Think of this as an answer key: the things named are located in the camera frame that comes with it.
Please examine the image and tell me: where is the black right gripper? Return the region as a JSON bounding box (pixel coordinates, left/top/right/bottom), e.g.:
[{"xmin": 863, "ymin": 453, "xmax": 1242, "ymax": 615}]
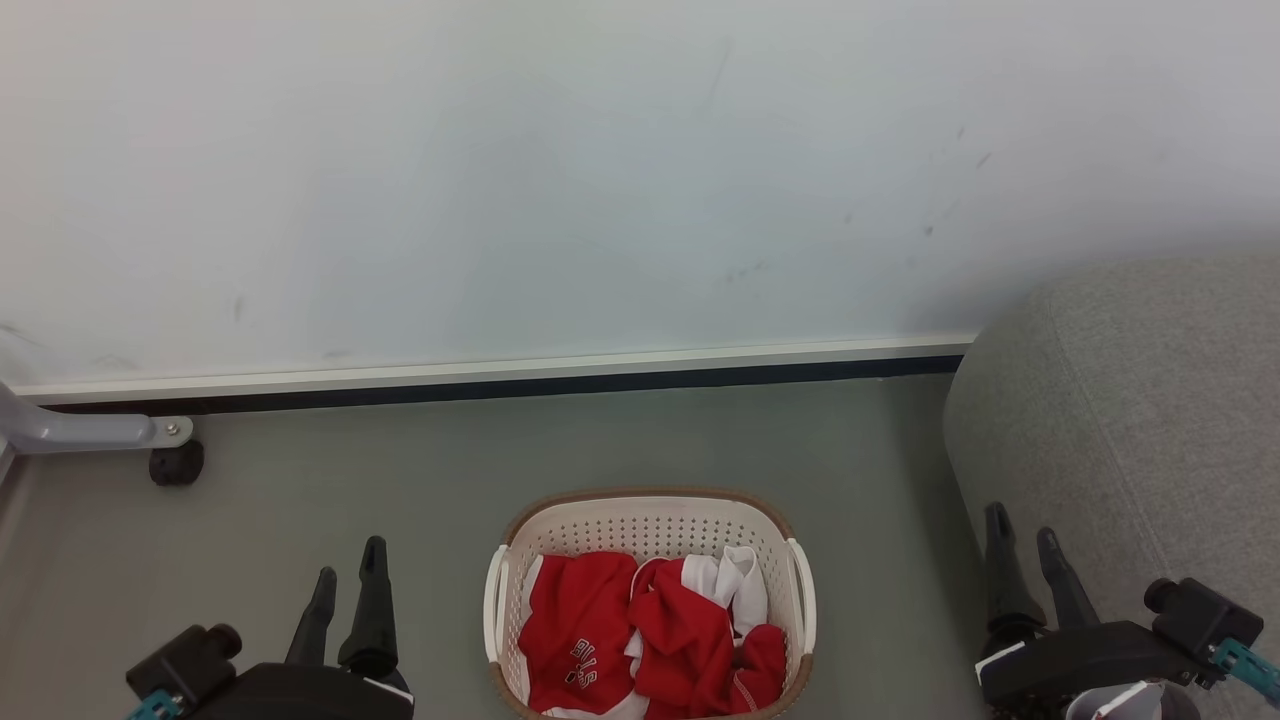
[{"xmin": 977, "ymin": 502, "xmax": 1202, "ymax": 712}]

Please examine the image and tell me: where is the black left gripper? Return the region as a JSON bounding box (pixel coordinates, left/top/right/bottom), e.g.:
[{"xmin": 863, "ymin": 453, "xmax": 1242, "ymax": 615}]
[{"xmin": 185, "ymin": 537, "xmax": 416, "ymax": 720}]

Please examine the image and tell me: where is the cream perforated laundry basket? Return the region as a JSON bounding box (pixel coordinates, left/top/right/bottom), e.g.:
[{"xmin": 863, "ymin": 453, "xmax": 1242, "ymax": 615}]
[{"xmin": 483, "ymin": 487, "xmax": 818, "ymax": 720}]

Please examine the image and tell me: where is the grey fabric sofa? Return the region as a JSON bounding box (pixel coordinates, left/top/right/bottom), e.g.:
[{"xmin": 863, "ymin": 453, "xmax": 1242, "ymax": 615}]
[{"xmin": 943, "ymin": 255, "xmax": 1280, "ymax": 720}]

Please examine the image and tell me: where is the black caster wheel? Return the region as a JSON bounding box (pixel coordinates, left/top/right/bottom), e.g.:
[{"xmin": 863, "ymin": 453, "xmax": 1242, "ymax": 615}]
[{"xmin": 149, "ymin": 440, "xmax": 206, "ymax": 488}]

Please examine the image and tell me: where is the red jersey with white lettering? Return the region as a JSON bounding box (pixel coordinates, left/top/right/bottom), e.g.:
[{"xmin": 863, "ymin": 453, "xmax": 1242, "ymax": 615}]
[{"xmin": 517, "ymin": 550, "xmax": 642, "ymax": 716}]

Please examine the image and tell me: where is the white and black baseboard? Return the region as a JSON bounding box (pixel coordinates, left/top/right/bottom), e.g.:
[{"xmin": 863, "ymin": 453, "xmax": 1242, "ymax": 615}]
[{"xmin": 8, "ymin": 335, "xmax": 977, "ymax": 417}]

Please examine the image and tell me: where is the grey metal stand leg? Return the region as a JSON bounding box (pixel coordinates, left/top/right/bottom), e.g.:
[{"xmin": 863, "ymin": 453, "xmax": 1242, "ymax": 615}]
[{"xmin": 0, "ymin": 380, "xmax": 195, "ymax": 457}]

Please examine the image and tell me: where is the red garment with white trim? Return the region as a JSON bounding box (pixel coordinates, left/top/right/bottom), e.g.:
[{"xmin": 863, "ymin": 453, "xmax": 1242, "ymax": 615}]
[{"xmin": 628, "ymin": 557, "xmax": 789, "ymax": 720}]

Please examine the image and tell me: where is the teal right camera cable plug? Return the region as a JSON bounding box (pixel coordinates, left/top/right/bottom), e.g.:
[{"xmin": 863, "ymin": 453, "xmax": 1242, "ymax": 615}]
[{"xmin": 1210, "ymin": 640, "xmax": 1280, "ymax": 707}]

